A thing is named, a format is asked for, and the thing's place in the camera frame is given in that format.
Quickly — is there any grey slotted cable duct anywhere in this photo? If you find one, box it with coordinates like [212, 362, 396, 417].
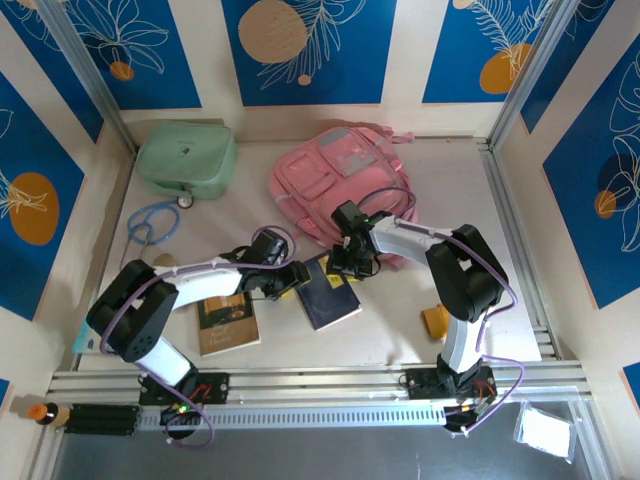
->
[134, 403, 449, 431]

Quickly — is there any clear plastic bag white packet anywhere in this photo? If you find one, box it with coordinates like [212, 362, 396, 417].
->
[514, 399, 576, 459]

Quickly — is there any mint green zip pouch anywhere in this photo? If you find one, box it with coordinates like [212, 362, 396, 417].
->
[133, 122, 239, 200]

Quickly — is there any aluminium frame post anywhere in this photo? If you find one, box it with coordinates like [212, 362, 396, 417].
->
[485, 0, 587, 154]
[35, 0, 140, 155]

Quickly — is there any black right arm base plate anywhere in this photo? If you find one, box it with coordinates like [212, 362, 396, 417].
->
[407, 368, 499, 401]

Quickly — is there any aluminium side rail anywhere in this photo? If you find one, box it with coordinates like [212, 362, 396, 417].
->
[482, 137, 564, 361]

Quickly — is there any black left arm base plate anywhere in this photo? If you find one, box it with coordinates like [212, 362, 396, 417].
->
[138, 372, 231, 406]

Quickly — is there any aluminium mounting rail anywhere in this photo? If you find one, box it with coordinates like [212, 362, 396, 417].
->
[47, 362, 594, 407]

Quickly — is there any teal tissue packet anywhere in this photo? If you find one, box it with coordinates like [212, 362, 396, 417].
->
[71, 322, 96, 355]

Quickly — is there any navy book yellow label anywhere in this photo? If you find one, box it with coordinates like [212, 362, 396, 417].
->
[294, 254, 364, 333]

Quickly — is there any yellow orange box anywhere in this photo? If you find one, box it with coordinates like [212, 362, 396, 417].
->
[419, 305, 451, 342]

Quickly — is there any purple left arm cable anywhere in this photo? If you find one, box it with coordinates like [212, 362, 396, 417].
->
[99, 224, 301, 449]

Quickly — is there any blue stethoscope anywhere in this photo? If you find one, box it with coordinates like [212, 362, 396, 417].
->
[121, 192, 196, 269]

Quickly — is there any brown book gold cover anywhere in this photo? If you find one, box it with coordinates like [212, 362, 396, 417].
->
[196, 292, 262, 358]

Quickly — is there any black ribbed block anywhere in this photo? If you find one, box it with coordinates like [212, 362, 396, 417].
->
[63, 403, 141, 436]

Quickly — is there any pink student backpack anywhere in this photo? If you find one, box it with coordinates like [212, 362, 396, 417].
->
[269, 125, 421, 271]

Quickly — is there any brown bottle orange cap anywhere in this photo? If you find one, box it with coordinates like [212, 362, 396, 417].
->
[27, 402, 71, 427]

